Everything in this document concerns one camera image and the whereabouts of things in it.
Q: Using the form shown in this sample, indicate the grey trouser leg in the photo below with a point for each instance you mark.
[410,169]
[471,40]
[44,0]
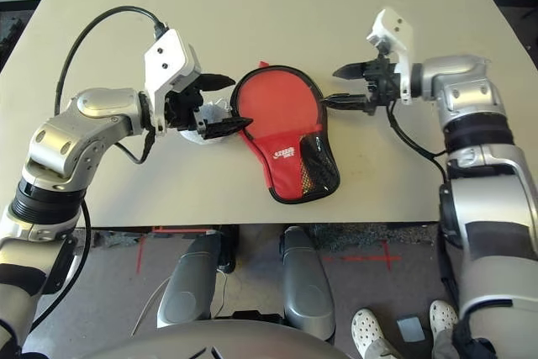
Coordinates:
[445,346]
[380,350]

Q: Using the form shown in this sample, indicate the red and black paddle case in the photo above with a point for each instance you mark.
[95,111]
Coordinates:
[281,165]

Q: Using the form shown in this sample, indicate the grey speckled foam mat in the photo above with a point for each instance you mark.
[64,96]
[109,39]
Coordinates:
[117,237]

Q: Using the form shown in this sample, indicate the black floor mat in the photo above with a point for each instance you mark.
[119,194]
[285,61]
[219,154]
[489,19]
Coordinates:
[10,39]

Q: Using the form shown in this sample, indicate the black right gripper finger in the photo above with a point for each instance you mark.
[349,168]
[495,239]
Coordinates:
[355,72]
[349,102]

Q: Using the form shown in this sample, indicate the small grey floor pedal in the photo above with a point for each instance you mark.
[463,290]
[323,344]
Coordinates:
[411,327]

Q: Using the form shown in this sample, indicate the silver robot leg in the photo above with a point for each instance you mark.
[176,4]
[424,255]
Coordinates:
[191,279]
[304,279]

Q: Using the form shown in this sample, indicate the red tape cross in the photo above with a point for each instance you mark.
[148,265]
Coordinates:
[386,257]

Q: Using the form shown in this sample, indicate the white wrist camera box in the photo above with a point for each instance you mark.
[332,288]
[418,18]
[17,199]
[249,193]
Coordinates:
[168,56]
[397,29]

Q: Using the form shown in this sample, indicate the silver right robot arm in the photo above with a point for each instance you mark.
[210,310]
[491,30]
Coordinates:
[483,216]

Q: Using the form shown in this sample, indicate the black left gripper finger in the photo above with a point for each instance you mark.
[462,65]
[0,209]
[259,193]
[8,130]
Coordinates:
[227,128]
[216,81]

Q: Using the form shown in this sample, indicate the silver robot right leg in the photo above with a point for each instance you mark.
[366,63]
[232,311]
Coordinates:
[304,279]

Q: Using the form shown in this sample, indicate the grey robot torso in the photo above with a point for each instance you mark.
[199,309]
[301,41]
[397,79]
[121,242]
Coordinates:
[210,342]

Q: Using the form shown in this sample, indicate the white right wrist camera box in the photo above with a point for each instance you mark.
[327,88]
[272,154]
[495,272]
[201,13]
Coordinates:
[397,29]

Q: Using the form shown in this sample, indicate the silver robot left leg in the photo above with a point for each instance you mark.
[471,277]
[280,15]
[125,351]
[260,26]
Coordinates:
[191,279]

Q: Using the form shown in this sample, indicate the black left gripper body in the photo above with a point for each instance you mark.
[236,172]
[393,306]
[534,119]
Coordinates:
[183,109]

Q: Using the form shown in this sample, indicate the white perforated clog shoe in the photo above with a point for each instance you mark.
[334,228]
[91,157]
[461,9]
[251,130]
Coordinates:
[367,329]
[443,317]

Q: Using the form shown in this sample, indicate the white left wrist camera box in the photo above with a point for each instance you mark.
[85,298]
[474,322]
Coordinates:
[168,56]

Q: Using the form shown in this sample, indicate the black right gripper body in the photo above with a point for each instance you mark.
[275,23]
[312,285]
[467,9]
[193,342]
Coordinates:
[384,81]

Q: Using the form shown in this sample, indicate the dark speckled floor mat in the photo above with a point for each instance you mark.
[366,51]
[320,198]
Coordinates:
[357,236]

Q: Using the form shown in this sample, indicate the red tape strip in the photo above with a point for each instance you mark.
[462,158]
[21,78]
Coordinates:
[141,249]

